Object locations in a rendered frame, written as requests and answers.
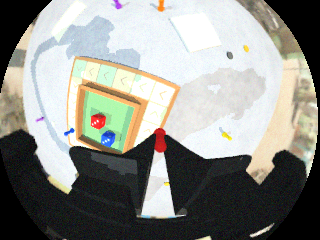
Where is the cream flat rectangle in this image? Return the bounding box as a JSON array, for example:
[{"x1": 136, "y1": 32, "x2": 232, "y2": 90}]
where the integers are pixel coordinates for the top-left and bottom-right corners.
[{"x1": 52, "y1": 1, "x2": 87, "y2": 43}]

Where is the blue die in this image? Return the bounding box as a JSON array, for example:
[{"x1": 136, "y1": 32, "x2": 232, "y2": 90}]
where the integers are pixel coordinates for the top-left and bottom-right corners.
[{"x1": 101, "y1": 131, "x2": 115, "y2": 147}]

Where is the red die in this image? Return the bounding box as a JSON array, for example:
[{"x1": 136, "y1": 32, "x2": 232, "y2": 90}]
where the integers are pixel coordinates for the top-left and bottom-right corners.
[{"x1": 91, "y1": 113, "x2": 105, "y2": 129}]

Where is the red pawn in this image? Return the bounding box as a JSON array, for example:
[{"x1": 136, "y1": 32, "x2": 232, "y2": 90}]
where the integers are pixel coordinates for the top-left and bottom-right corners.
[{"x1": 155, "y1": 128, "x2": 167, "y2": 153}]

